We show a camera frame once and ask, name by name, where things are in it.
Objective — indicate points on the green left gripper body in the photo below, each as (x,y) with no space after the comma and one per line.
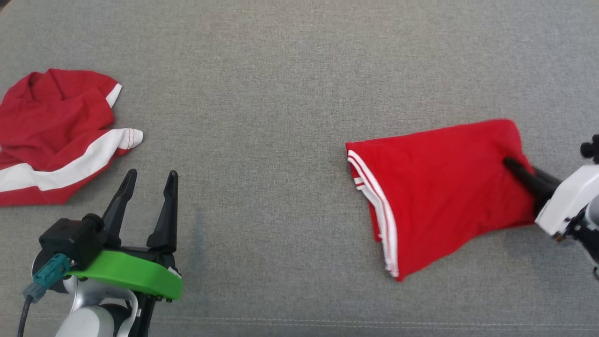
(131,271)

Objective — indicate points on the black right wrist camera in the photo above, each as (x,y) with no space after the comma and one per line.
(590,149)

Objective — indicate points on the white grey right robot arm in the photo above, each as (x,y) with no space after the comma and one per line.
(592,234)

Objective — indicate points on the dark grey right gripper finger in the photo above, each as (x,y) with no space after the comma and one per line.
(546,175)
(536,187)

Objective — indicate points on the grey fabric sofa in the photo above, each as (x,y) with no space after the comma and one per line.
(281,93)

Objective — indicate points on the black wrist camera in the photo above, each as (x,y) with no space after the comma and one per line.
(70,238)
(590,149)

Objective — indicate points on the red Bulls jersey shirt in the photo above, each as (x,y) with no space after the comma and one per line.
(444,187)

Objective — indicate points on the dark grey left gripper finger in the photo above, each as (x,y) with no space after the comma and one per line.
(117,210)
(167,224)

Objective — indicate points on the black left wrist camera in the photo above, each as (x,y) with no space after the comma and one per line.
(70,238)

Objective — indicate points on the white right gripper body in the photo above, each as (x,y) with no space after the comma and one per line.
(571,196)

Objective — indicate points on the red shorts with white stripe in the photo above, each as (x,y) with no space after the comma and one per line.
(47,117)

